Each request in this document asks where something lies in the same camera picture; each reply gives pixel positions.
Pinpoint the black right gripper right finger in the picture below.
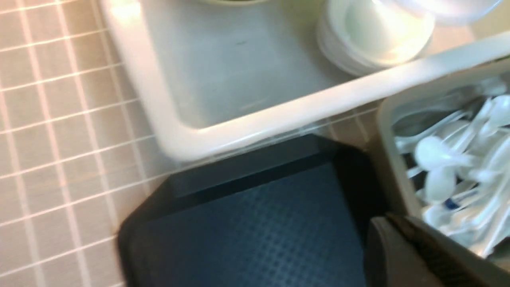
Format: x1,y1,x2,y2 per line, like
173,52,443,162
386,214,510,287

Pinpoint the stack of white dishes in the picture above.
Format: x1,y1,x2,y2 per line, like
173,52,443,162
316,0,435,77

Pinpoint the black serving tray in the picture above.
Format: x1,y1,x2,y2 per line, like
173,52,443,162
117,134,389,287

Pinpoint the large white plastic tub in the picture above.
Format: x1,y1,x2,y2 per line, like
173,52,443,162
99,0,509,161

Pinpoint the pile of white spoons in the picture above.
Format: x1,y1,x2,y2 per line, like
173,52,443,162
393,77,509,258

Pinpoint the grey spoon bin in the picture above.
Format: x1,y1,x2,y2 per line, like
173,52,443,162
377,58,510,271

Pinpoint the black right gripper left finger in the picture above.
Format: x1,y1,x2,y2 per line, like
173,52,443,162
365,217,443,287

